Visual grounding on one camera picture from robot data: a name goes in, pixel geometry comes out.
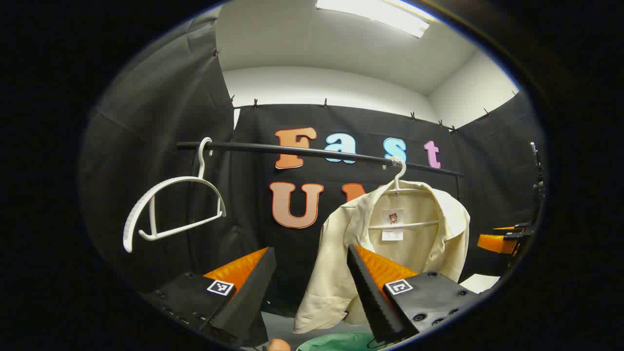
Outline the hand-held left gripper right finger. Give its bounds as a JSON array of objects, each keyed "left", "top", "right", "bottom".
[{"left": 347, "top": 245, "right": 481, "bottom": 345}]

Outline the cream shirt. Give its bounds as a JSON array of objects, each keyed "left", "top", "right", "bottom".
[{"left": 293, "top": 180, "right": 471, "bottom": 334}]

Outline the black backdrop cloth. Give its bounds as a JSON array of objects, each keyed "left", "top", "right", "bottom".
[{"left": 78, "top": 10, "right": 546, "bottom": 317}]

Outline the row of small cloth clips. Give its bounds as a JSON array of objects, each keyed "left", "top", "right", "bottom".
[{"left": 213, "top": 47, "right": 517, "bottom": 133}]

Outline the dark metal stand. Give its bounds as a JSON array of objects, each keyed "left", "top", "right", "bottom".
[{"left": 530, "top": 141, "right": 546, "bottom": 200}]

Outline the green laundry hamper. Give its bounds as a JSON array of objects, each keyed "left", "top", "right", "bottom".
[{"left": 296, "top": 332, "right": 390, "bottom": 351}]

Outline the black clothes rail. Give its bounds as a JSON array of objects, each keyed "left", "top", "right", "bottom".
[{"left": 176, "top": 140, "right": 464, "bottom": 201}]

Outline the white plastic hanger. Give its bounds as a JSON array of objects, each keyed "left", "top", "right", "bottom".
[
  {"left": 368, "top": 156, "right": 439, "bottom": 230},
  {"left": 123, "top": 137, "right": 227, "bottom": 253}
]

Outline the ceiling light panel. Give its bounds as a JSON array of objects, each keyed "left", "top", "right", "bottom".
[{"left": 316, "top": 0, "right": 437, "bottom": 39}]

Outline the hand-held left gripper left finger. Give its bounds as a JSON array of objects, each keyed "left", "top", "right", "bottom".
[{"left": 141, "top": 247, "right": 277, "bottom": 348}]

